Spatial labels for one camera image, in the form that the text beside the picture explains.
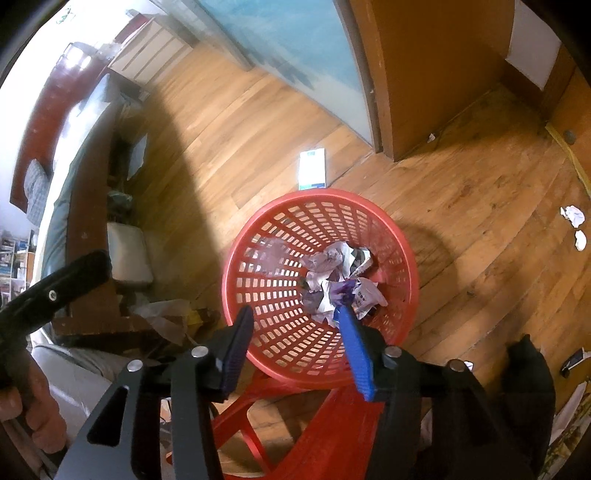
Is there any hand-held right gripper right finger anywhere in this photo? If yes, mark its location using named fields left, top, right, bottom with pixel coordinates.
left=332, top=305, right=539, bottom=480

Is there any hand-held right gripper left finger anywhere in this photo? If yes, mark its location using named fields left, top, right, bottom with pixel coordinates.
left=54, top=305, right=256, bottom=480

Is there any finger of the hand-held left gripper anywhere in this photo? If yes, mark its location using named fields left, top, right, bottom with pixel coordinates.
left=0, top=249, right=112, bottom=333

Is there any red plastic mesh basket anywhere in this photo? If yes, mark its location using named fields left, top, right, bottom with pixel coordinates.
left=222, top=188, right=421, bottom=391

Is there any small purple wrapper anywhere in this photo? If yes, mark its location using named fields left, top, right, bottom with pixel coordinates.
left=330, top=279, right=358, bottom=308

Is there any person's left hand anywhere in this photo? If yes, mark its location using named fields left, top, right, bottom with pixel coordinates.
left=0, top=364, right=70, bottom=455

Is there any wooden bookshelf with books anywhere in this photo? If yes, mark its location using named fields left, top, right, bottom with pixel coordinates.
left=0, top=231, right=38, bottom=296

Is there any blue bed sheet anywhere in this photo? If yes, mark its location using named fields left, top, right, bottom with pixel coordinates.
left=39, top=74, right=121, bottom=278

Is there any crumpled grey white wrapper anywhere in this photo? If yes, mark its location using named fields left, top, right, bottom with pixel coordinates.
left=300, top=272, right=338, bottom=324

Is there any beige padded stool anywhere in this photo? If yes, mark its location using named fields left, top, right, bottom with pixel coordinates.
left=107, top=222, right=155, bottom=289

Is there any clear plastic bag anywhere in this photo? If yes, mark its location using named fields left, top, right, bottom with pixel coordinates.
left=134, top=299, right=195, bottom=344

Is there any red plastic stool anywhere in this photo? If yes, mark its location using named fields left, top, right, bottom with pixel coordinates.
left=166, top=369, right=435, bottom=480

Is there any grey plaid pillow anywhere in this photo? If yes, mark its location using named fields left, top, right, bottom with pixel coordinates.
left=23, top=159, right=51, bottom=227

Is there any crumpled white purple wrapper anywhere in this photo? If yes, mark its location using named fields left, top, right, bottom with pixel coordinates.
left=302, top=242, right=356, bottom=282

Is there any white paper sheet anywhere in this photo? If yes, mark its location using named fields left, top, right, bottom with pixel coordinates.
left=127, top=134, right=149, bottom=181

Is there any bed with patterned quilt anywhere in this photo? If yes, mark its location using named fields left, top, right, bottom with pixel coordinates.
left=10, top=14, right=139, bottom=213

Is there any black cloth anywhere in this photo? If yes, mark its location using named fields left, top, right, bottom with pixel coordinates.
left=505, top=335, right=557, bottom=476

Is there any printed paper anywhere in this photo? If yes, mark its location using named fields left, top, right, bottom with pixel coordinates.
left=542, top=383, right=591, bottom=480

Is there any light wooden nightstand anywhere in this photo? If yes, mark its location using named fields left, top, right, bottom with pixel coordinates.
left=108, top=14, right=195, bottom=86

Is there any wooden door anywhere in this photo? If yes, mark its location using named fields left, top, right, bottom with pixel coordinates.
left=348, top=0, right=518, bottom=162

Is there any floral sliding wardrobe door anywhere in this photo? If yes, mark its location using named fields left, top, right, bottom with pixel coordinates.
left=152, top=0, right=375, bottom=144

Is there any yellow cord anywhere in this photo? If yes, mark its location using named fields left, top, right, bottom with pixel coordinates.
left=545, top=122, right=591, bottom=195

